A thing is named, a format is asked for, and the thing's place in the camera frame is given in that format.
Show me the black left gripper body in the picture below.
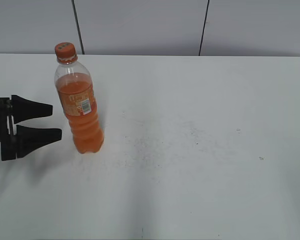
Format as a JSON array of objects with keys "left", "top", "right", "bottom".
[{"left": 0, "top": 97, "right": 17, "bottom": 161}]

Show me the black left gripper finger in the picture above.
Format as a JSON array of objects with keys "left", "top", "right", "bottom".
[
  {"left": 10, "top": 95, "right": 53, "bottom": 124},
  {"left": 16, "top": 125, "right": 62, "bottom": 159}
]

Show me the orange drink plastic bottle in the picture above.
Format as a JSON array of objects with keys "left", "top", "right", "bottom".
[{"left": 54, "top": 57, "right": 104, "bottom": 154}]

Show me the orange bottle cap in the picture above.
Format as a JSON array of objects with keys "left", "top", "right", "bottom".
[{"left": 54, "top": 42, "right": 76, "bottom": 59}]

